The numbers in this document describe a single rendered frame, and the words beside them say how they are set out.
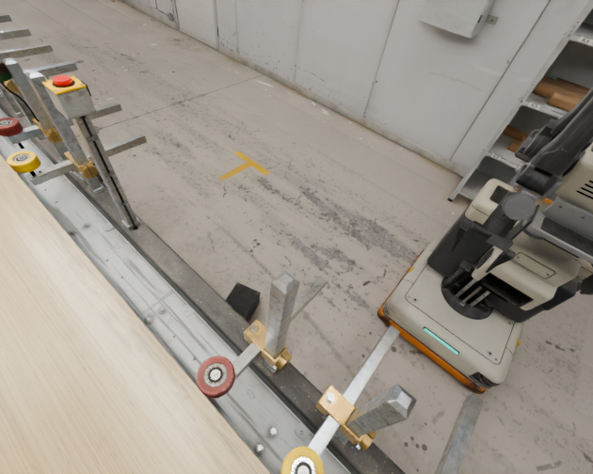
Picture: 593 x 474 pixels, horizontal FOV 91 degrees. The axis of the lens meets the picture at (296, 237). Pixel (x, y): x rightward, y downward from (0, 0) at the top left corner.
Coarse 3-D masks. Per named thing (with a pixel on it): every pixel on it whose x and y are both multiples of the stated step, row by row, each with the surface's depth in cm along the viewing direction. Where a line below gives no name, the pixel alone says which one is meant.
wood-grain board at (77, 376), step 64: (0, 192) 88; (0, 256) 75; (64, 256) 77; (0, 320) 65; (64, 320) 66; (128, 320) 68; (0, 384) 57; (64, 384) 59; (128, 384) 60; (192, 384) 61; (0, 448) 51; (64, 448) 52; (128, 448) 53; (192, 448) 54
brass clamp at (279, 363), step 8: (256, 320) 79; (248, 328) 77; (264, 328) 78; (248, 336) 76; (256, 336) 76; (264, 336) 77; (256, 344) 75; (264, 344) 75; (264, 352) 74; (280, 352) 74; (288, 352) 76; (272, 360) 73; (280, 360) 73; (288, 360) 75; (280, 368) 73
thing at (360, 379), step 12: (384, 336) 79; (396, 336) 79; (384, 348) 77; (372, 360) 74; (360, 372) 72; (372, 372) 72; (360, 384) 70; (348, 396) 68; (324, 420) 67; (324, 432) 63; (312, 444) 62; (324, 444) 62
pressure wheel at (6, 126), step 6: (0, 120) 109; (6, 120) 109; (12, 120) 109; (18, 120) 110; (0, 126) 106; (6, 126) 107; (12, 126) 107; (18, 126) 109; (0, 132) 107; (6, 132) 107; (12, 132) 108; (18, 132) 110; (18, 144) 114
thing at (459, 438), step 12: (468, 396) 75; (468, 408) 72; (480, 408) 72; (468, 420) 70; (456, 432) 69; (468, 432) 68; (456, 444) 66; (468, 444) 67; (444, 456) 66; (456, 456) 65; (444, 468) 63; (456, 468) 64
